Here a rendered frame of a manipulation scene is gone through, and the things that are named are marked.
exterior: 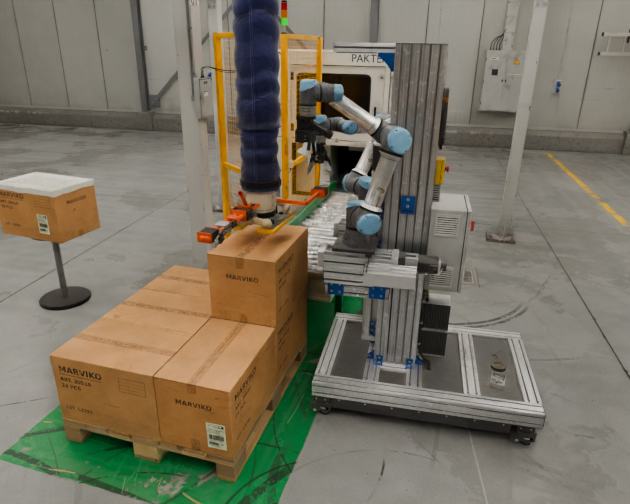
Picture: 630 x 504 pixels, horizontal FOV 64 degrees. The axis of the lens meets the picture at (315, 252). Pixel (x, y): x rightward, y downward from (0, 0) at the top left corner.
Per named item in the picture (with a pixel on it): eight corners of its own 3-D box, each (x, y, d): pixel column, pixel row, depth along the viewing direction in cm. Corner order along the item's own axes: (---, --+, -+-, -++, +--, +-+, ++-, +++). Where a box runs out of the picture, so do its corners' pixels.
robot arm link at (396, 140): (367, 230, 264) (404, 127, 248) (377, 240, 250) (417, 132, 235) (346, 225, 260) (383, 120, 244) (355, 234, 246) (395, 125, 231)
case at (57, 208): (2, 232, 396) (-10, 182, 381) (45, 218, 431) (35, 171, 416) (61, 244, 376) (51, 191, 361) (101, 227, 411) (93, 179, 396)
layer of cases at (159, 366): (179, 314, 378) (174, 264, 363) (306, 335, 352) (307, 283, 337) (62, 418, 271) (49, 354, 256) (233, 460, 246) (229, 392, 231)
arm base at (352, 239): (371, 238, 277) (372, 221, 273) (368, 248, 263) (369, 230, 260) (344, 236, 280) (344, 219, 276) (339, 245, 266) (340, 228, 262)
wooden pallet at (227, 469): (180, 330, 383) (179, 313, 378) (306, 353, 358) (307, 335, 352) (66, 439, 277) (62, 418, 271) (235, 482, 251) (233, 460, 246)
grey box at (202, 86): (207, 115, 413) (205, 77, 401) (213, 116, 411) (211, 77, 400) (195, 118, 395) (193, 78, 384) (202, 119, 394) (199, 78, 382)
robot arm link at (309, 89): (320, 80, 219) (301, 80, 217) (320, 106, 223) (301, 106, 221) (316, 79, 226) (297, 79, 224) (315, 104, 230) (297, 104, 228)
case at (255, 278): (251, 275, 347) (249, 220, 332) (307, 283, 337) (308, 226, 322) (211, 317, 294) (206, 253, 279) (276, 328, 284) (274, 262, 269)
